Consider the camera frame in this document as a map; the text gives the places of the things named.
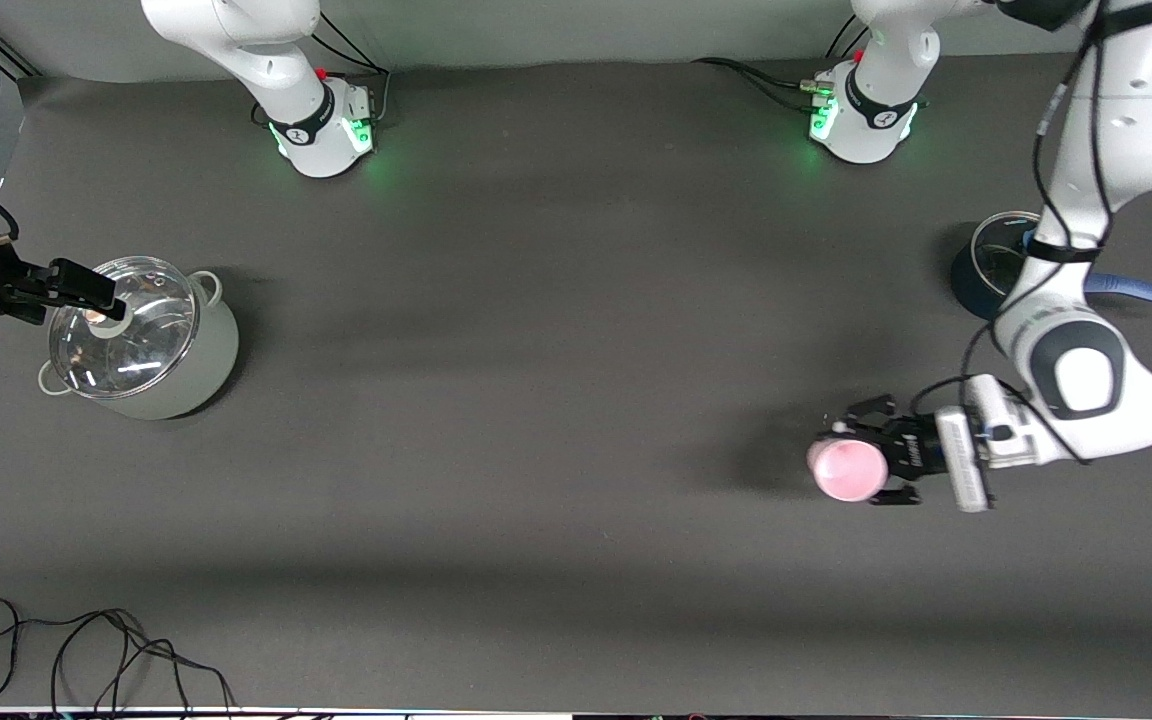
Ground pink plastic cup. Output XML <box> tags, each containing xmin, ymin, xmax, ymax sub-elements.
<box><xmin>806</xmin><ymin>435</ymin><xmax>890</xmax><ymax>503</ymax></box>

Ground glass pot lid, beige knob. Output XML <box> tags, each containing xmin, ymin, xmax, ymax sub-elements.
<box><xmin>48</xmin><ymin>257</ymin><xmax>199</xmax><ymax>399</ymax></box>

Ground pale green cooking pot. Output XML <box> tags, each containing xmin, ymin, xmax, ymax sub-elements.
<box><xmin>38</xmin><ymin>256</ymin><xmax>239</xmax><ymax>421</ymax></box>

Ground dark blue saucepan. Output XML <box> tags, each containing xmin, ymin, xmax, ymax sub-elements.
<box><xmin>950</xmin><ymin>210</ymin><xmax>1152</xmax><ymax>323</ymax></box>

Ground glass lid with blue knob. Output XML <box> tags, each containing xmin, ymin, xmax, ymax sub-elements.
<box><xmin>971</xmin><ymin>211</ymin><xmax>1043</xmax><ymax>293</ymax></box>

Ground dark grey table cloth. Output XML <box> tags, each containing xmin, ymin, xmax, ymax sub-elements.
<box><xmin>0</xmin><ymin>40</ymin><xmax>1152</xmax><ymax>713</ymax></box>

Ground aluminium frame rail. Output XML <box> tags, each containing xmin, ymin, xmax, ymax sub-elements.
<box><xmin>0</xmin><ymin>30</ymin><xmax>42</xmax><ymax>81</ymax></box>

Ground thin black loose cable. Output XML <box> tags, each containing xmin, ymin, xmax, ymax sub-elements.
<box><xmin>0</xmin><ymin>598</ymin><xmax>237</xmax><ymax>713</ymax></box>

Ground black right arm base cables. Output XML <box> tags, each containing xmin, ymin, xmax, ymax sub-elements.
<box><xmin>311</xmin><ymin>10</ymin><xmax>393</xmax><ymax>127</ymax></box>

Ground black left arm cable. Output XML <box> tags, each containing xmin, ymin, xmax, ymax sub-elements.
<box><xmin>911</xmin><ymin>0</ymin><xmax>1112</xmax><ymax>466</ymax></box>

